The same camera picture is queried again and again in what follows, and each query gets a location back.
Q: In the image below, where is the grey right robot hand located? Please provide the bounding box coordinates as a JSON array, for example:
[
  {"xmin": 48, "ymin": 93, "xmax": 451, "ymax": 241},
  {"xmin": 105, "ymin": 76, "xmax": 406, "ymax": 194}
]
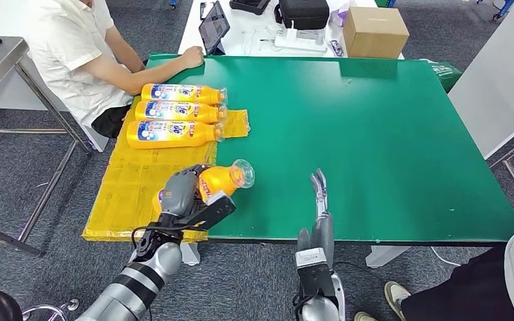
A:
[{"xmin": 296, "ymin": 168, "xmax": 335, "ymax": 271}]

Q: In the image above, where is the person's right hand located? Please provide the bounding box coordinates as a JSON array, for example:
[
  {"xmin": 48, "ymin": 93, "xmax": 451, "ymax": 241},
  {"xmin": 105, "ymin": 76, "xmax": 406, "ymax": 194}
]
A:
[{"xmin": 179, "ymin": 45, "xmax": 205, "ymax": 70}]

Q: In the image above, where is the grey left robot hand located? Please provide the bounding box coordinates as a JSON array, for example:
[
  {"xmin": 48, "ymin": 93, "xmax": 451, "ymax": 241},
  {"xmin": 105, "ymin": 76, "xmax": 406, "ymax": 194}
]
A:
[{"xmin": 160, "ymin": 164, "xmax": 211, "ymax": 219}]

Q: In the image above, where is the orange detergent bottle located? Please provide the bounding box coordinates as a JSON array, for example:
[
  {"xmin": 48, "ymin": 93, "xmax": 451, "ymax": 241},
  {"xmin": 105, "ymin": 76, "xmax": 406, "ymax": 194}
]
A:
[
  {"xmin": 151, "ymin": 158, "xmax": 256, "ymax": 216},
  {"xmin": 141, "ymin": 82, "xmax": 229, "ymax": 106},
  {"xmin": 126, "ymin": 119, "xmax": 225, "ymax": 150},
  {"xmin": 135, "ymin": 99, "xmax": 228, "ymax": 124}
]

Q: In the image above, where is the black tablet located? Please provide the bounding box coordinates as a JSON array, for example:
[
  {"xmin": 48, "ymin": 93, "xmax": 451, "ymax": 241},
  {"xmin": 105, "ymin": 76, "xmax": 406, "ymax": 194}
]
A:
[{"xmin": 198, "ymin": 1, "xmax": 232, "ymax": 56}]

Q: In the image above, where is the large yellow wrapped flat sheet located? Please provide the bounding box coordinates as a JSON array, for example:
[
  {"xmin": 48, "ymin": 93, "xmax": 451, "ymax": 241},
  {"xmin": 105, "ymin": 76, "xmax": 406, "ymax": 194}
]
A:
[{"xmin": 82, "ymin": 98, "xmax": 219, "ymax": 243}]

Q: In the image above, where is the white table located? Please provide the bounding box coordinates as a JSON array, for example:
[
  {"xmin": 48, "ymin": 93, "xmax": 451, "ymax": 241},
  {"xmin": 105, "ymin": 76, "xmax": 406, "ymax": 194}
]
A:
[{"xmin": 177, "ymin": 0, "xmax": 405, "ymax": 60}]

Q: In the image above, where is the white table leg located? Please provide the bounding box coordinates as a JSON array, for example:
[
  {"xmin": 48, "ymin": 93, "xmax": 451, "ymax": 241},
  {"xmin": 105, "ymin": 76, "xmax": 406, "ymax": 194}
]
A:
[
  {"xmin": 365, "ymin": 245, "xmax": 413, "ymax": 270},
  {"xmin": 179, "ymin": 242, "xmax": 201, "ymax": 267}
]

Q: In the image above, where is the blue metal rack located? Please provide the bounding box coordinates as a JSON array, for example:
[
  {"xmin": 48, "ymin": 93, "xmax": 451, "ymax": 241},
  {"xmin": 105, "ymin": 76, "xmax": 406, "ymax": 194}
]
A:
[{"xmin": 479, "ymin": 0, "xmax": 514, "ymax": 21}]

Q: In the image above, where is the black plastic tray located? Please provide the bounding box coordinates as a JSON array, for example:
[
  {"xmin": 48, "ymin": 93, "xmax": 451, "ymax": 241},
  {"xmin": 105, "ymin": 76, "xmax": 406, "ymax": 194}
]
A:
[{"xmin": 229, "ymin": 0, "xmax": 272, "ymax": 16}]

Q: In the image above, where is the small yellow plastic bag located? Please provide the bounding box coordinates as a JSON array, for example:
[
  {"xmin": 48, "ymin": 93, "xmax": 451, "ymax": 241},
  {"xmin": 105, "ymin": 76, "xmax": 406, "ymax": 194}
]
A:
[{"xmin": 221, "ymin": 109, "xmax": 251, "ymax": 139}]

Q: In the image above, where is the green bag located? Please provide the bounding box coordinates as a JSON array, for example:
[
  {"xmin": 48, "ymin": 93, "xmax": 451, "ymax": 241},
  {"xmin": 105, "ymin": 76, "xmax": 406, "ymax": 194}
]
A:
[{"xmin": 421, "ymin": 58, "xmax": 463, "ymax": 94}]

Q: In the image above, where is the white stool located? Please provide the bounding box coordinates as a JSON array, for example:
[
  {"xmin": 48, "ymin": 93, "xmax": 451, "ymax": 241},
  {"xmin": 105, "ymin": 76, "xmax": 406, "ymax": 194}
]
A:
[{"xmin": 79, "ymin": 127, "xmax": 110, "ymax": 153}]

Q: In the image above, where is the white power strip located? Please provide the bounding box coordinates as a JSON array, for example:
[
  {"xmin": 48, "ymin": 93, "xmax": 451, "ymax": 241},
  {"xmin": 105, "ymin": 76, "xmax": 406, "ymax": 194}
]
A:
[{"xmin": 259, "ymin": 20, "xmax": 329, "ymax": 54}]

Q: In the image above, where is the black carrying case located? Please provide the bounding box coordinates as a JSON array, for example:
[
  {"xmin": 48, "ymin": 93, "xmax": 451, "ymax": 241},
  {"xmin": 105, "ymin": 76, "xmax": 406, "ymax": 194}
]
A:
[{"xmin": 274, "ymin": 0, "xmax": 331, "ymax": 31}]

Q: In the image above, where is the small purple packet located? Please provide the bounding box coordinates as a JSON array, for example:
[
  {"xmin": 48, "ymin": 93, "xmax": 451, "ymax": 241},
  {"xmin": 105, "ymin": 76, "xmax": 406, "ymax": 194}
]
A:
[{"xmin": 327, "ymin": 39, "xmax": 345, "ymax": 58}]

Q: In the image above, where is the purple tissue pack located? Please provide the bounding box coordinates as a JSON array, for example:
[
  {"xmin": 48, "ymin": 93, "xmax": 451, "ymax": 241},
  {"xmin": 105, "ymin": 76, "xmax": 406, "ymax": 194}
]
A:
[{"xmin": 329, "ymin": 5, "xmax": 352, "ymax": 27}]

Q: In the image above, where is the chrome curved bar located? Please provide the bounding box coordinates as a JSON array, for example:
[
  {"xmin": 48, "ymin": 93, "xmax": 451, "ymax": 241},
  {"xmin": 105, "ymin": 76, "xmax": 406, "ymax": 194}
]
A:
[{"xmin": 21, "ymin": 299, "xmax": 80, "ymax": 321}]

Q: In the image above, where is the brown cardboard box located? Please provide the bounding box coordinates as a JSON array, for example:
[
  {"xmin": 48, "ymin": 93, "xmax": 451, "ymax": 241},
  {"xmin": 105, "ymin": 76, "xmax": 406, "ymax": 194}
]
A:
[{"xmin": 343, "ymin": 6, "xmax": 411, "ymax": 60}]

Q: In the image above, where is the grey metal table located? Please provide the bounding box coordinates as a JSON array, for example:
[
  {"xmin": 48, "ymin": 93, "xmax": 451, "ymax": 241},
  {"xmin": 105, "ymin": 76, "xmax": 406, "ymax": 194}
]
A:
[{"xmin": 0, "ymin": 36, "xmax": 92, "ymax": 259}]

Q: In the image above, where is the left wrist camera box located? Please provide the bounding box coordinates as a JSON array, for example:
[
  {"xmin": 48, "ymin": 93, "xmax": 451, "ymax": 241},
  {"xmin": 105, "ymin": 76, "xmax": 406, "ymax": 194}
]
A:
[{"xmin": 163, "ymin": 191, "xmax": 237, "ymax": 232}]

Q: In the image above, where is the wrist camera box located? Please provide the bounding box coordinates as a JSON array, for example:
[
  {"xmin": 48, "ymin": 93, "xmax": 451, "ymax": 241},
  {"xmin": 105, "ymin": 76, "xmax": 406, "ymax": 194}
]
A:
[
  {"xmin": 163, "ymin": 191, "xmax": 237, "ymax": 232},
  {"xmin": 294, "ymin": 247, "xmax": 337, "ymax": 298}
]

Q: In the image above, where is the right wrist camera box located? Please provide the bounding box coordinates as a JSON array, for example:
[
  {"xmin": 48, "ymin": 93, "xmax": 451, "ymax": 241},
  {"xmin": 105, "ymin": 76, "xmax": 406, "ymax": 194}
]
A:
[{"xmin": 294, "ymin": 247, "xmax": 337, "ymax": 298}]

